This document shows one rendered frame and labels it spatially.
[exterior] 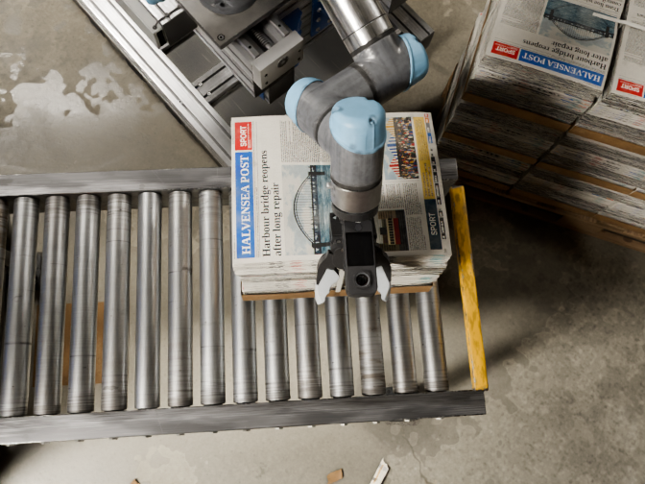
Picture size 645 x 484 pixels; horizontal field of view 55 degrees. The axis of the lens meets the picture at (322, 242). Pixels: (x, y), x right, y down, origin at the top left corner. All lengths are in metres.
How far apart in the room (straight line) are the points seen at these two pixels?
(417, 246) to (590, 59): 0.73
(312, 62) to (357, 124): 1.36
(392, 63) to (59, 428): 0.91
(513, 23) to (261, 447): 1.42
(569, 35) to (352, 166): 0.88
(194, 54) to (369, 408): 1.37
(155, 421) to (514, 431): 1.27
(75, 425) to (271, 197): 0.59
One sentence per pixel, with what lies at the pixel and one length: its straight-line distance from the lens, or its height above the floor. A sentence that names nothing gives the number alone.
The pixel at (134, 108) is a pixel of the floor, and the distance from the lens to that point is 2.38.
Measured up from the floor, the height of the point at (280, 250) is 1.06.
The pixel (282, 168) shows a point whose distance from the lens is 1.10.
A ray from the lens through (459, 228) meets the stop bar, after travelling 1.34.
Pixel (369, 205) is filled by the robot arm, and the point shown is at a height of 1.23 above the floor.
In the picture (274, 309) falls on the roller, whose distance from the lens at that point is 1.28.
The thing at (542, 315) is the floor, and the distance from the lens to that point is 2.25.
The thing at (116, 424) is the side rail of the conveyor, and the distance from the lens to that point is 1.31.
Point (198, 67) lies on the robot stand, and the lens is 2.17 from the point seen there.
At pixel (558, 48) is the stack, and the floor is 0.83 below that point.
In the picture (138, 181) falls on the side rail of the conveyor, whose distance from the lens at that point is 1.39.
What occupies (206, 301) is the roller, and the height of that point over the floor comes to 0.80.
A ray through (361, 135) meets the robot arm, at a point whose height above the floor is 1.32.
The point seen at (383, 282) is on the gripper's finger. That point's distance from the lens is 1.01.
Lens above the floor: 2.06
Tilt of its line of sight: 75 degrees down
